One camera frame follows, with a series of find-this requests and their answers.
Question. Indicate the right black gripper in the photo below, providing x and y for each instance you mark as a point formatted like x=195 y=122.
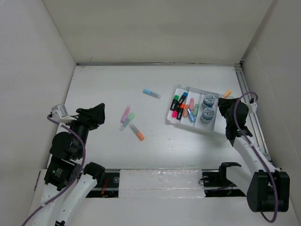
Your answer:
x=223 y=103

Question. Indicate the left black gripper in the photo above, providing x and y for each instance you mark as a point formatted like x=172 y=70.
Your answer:
x=93 y=117

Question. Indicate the yellow pink pastel highlighter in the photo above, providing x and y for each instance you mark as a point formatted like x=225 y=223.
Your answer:
x=227 y=94

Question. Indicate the dark green pastel highlighter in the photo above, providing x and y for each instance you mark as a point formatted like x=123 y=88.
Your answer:
x=195 y=110

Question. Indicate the salmon orange pastel highlighter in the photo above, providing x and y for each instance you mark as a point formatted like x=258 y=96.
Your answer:
x=185 y=112

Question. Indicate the blue black highlighter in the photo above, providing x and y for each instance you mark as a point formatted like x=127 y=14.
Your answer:
x=182 y=98

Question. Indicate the orange black highlighter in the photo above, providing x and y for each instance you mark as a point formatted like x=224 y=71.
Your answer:
x=180 y=111

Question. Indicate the pink black highlighter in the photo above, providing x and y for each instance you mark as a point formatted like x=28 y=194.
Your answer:
x=174 y=114

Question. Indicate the green black highlighter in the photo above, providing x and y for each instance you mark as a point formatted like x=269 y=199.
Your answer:
x=174 y=103

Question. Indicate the light blue pastel highlighter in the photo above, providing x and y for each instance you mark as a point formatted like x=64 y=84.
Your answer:
x=152 y=94

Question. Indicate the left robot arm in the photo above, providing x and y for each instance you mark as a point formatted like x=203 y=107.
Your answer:
x=68 y=180

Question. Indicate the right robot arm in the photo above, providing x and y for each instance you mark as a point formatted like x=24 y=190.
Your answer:
x=266 y=188

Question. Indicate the purple pastel highlighter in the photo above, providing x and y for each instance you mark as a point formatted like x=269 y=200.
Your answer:
x=125 y=114

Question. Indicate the white organizer tray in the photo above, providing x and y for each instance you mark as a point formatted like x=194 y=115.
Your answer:
x=216 y=127

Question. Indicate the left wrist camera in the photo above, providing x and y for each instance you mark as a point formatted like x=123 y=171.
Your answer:
x=59 y=112

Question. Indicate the aluminium rail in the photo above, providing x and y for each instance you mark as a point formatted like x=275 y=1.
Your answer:
x=252 y=121

